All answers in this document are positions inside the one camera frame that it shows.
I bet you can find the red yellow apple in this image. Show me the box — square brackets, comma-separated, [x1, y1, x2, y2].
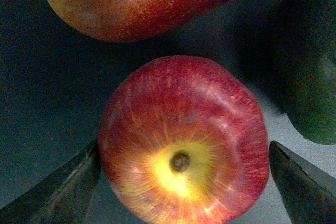
[98, 56, 269, 223]

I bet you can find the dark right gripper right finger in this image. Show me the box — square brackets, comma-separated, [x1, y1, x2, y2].
[269, 141, 335, 223]

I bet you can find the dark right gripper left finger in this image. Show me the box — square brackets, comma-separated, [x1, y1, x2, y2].
[1, 140, 101, 223]

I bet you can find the dark green avocado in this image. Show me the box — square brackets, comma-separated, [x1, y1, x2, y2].
[271, 0, 335, 145]

